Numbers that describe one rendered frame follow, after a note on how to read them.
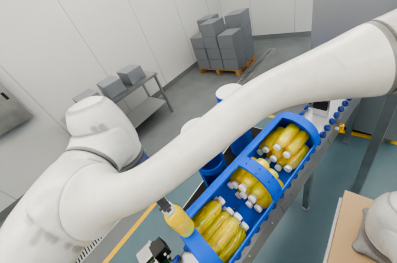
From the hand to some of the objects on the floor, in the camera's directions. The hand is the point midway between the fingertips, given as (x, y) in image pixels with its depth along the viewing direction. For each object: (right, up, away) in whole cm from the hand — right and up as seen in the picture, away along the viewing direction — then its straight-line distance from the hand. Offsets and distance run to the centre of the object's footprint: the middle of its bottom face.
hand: (164, 204), depth 59 cm
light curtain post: (+163, -43, +115) cm, 204 cm away
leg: (+185, -4, +155) cm, 241 cm away
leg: (+114, -61, +116) cm, 174 cm away
